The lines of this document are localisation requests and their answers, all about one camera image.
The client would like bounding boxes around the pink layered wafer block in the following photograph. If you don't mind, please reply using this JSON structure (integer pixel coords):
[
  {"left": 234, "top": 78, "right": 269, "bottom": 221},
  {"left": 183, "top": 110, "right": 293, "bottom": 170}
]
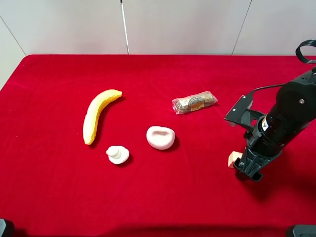
[{"left": 228, "top": 151, "right": 242, "bottom": 168}]

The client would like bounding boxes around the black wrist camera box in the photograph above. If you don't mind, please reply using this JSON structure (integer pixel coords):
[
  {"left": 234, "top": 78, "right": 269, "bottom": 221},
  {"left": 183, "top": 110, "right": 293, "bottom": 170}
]
[{"left": 224, "top": 92, "right": 264, "bottom": 133}]

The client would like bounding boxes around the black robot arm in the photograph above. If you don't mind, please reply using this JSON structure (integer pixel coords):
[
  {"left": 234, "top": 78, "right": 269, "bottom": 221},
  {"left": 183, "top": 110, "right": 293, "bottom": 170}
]
[{"left": 225, "top": 69, "right": 316, "bottom": 181}]

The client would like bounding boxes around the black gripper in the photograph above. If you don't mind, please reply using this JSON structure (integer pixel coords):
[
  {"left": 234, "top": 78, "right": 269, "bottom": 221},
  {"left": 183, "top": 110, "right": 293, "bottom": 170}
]
[{"left": 234, "top": 116, "right": 291, "bottom": 181}]

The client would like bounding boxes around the clear wrapped snack bar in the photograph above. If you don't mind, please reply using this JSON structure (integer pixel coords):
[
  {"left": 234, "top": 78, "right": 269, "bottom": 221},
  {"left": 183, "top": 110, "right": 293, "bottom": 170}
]
[{"left": 172, "top": 91, "right": 218, "bottom": 115}]

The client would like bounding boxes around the yellow banana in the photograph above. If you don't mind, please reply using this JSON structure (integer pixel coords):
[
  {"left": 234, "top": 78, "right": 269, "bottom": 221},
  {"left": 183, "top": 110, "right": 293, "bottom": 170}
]
[{"left": 82, "top": 89, "right": 122, "bottom": 145}]

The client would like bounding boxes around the white foam bowl shape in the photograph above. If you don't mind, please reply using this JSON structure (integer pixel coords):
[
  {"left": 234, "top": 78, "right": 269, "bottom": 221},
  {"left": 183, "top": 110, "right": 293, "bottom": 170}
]
[{"left": 146, "top": 126, "right": 175, "bottom": 150}]

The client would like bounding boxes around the white metal pole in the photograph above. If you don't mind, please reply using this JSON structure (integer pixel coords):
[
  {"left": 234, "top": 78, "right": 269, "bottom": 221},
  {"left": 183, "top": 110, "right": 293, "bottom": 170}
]
[{"left": 120, "top": 0, "right": 130, "bottom": 55}]

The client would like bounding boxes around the white foam mushroom shape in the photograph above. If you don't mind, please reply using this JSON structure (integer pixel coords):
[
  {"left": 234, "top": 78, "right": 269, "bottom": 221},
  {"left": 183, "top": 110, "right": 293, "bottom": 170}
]
[{"left": 106, "top": 146, "right": 130, "bottom": 164}]

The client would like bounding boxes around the red tablecloth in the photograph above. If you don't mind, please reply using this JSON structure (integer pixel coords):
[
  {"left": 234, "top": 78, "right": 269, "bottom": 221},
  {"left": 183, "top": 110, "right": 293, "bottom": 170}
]
[{"left": 0, "top": 55, "right": 316, "bottom": 237}]

